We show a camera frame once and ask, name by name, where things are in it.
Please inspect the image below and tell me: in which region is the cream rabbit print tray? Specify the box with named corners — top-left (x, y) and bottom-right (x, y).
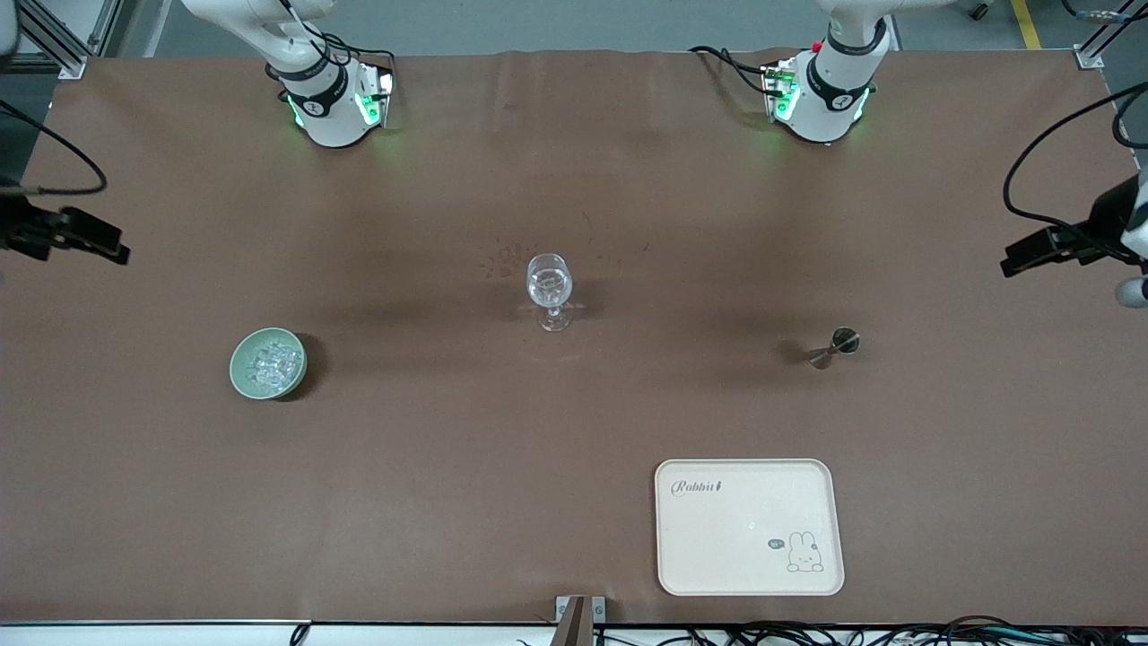
top-left (655, 458), bottom-right (846, 598)

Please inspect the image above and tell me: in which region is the black base cable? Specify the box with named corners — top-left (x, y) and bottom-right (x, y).
top-left (274, 0), bottom-right (397, 82)
top-left (689, 45), bottom-right (772, 98)

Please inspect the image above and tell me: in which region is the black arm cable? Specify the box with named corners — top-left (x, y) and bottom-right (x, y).
top-left (0, 99), bottom-right (109, 196)
top-left (1003, 83), bottom-right (1148, 266)

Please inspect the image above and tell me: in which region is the brown table cover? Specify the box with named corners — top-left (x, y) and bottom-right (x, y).
top-left (0, 47), bottom-right (1148, 627)

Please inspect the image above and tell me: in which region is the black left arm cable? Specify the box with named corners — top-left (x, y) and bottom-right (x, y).
top-left (1003, 83), bottom-right (1148, 266)

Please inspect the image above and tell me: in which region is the clear wine glass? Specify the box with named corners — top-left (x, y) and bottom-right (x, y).
top-left (526, 253), bottom-right (575, 333)

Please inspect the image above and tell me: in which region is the clear ice cubes pile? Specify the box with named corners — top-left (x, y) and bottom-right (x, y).
top-left (249, 341), bottom-right (301, 391)

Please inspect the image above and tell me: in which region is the pale green ceramic bowl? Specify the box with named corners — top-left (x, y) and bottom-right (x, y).
top-left (230, 327), bottom-right (309, 401)

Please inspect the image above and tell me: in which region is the black left base cable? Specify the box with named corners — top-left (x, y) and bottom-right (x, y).
top-left (689, 45), bottom-right (772, 98)

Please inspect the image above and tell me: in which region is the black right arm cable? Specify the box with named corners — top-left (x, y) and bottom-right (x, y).
top-left (0, 99), bottom-right (109, 196)

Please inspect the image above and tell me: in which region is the aluminium frame post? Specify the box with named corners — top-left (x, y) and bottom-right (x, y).
top-left (1074, 0), bottom-right (1148, 71)
top-left (18, 0), bottom-right (91, 80)

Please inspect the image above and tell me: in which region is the black right base cable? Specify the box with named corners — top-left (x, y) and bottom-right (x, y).
top-left (274, 0), bottom-right (397, 82)

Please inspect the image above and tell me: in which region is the steel double jigger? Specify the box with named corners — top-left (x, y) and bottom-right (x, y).
top-left (807, 327), bottom-right (862, 370)

